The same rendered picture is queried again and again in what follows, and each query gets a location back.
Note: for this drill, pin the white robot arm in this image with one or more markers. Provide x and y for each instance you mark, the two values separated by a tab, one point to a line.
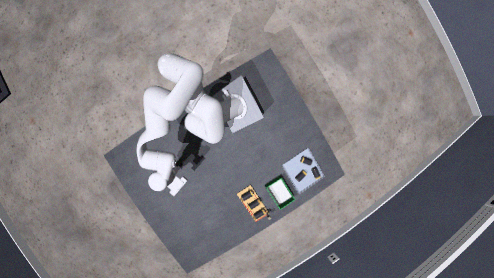
161	104

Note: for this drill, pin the black cylinder with yellow band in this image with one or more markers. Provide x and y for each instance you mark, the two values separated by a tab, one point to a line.
300	176
259	214
253	205
306	161
247	195
315	173

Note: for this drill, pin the green open-top box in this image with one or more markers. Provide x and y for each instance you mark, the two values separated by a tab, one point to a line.
280	194

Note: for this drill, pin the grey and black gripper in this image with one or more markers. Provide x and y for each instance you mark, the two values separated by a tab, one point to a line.
176	169

